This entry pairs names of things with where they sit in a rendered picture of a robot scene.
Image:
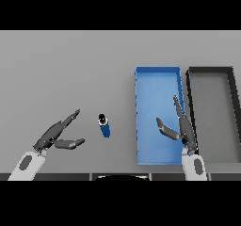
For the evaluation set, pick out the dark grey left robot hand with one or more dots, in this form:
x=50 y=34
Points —
x=51 y=135

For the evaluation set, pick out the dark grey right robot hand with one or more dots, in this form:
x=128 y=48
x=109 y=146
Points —
x=185 y=130

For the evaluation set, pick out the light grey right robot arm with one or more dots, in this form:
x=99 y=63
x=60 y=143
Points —
x=194 y=167

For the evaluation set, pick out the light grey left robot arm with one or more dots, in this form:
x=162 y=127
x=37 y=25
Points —
x=27 y=164

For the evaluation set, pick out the blue rectangular bin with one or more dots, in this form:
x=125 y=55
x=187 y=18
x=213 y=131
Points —
x=158 y=116

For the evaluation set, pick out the dark grey rectangular bin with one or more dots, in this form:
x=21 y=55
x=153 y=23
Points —
x=215 y=113

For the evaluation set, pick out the blue pipe with dark end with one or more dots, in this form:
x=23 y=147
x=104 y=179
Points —
x=104 y=126

